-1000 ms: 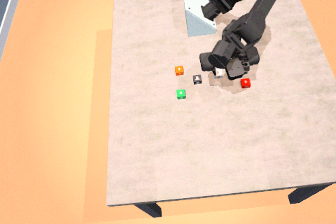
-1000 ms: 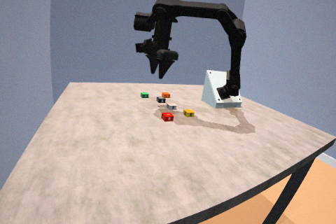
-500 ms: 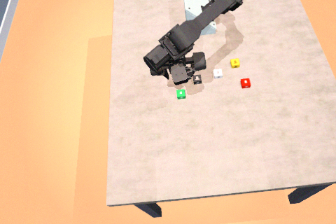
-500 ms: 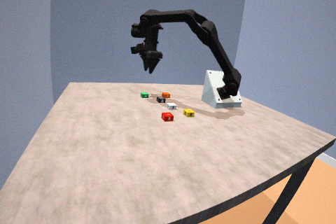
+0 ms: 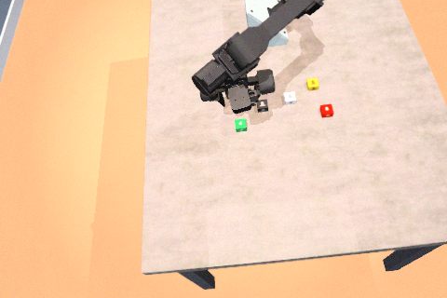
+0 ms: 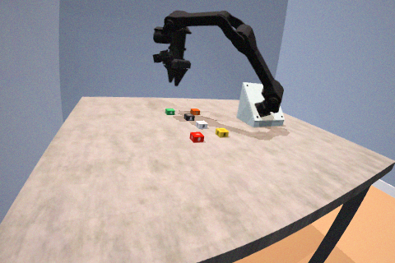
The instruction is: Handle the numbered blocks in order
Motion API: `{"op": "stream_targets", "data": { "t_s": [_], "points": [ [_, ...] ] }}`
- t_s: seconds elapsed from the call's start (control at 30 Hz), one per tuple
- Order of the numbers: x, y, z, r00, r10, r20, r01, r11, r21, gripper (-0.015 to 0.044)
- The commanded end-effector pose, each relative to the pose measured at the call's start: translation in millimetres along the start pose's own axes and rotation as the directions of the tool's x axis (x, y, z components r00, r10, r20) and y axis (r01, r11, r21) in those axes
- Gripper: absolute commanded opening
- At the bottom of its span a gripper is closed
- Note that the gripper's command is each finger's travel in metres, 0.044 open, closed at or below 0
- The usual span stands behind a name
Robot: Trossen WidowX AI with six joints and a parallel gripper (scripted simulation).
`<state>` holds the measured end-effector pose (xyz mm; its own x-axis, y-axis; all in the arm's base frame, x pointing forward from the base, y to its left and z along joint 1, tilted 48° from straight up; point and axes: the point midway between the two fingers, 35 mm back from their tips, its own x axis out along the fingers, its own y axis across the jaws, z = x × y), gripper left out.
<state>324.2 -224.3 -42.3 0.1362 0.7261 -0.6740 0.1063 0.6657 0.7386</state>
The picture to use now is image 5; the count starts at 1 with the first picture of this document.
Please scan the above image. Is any red block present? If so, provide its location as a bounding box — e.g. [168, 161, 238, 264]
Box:
[320, 104, 333, 118]

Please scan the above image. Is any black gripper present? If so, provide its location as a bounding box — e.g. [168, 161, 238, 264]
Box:
[199, 69, 276, 107]

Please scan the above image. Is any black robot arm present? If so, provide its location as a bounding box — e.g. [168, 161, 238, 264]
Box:
[192, 0, 324, 114]

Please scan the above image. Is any yellow block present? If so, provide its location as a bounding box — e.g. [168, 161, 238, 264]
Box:
[306, 77, 319, 90]

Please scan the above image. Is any green block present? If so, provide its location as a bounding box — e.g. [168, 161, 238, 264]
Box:
[235, 118, 247, 132]

